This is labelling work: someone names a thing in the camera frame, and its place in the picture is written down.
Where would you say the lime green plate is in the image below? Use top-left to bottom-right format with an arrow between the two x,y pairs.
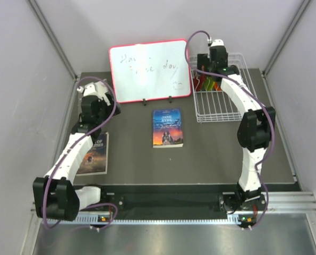
203,77 -> 215,91

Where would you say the red floral plate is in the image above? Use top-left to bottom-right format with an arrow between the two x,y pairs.
193,74 -> 206,91

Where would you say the orange plate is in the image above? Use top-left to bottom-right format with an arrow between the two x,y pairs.
213,82 -> 221,91

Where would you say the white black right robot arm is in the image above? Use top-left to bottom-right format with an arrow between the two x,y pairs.
197,40 -> 276,210

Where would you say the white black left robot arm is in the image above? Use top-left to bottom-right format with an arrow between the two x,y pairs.
32,91 -> 120,221

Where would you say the dark paperback book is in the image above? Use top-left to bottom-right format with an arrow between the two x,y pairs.
76,132 -> 109,176

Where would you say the black whiteboard stand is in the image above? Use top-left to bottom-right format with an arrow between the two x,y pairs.
142,96 -> 173,106

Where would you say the pink framed whiteboard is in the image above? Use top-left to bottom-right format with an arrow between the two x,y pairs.
109,39 -> 191,103

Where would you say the Jane Eyre paperback book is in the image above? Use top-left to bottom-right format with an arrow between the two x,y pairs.
152,108 -> 184,148

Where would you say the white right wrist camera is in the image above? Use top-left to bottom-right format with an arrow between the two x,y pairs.
208,38 -> 224,47

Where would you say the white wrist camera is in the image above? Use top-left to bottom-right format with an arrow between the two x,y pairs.
76,81 -> 111,106
208,38 -> 224,47

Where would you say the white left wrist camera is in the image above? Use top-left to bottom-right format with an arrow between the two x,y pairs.
76,81 -> 111,106

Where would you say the white wire dish rack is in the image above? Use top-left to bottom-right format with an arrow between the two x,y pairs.
190,53 -> 256,123

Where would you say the grey slotted cable duct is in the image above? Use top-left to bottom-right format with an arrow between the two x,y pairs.
42,214 -> 257,226

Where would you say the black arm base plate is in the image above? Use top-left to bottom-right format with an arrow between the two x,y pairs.
78,184 -> 267,213

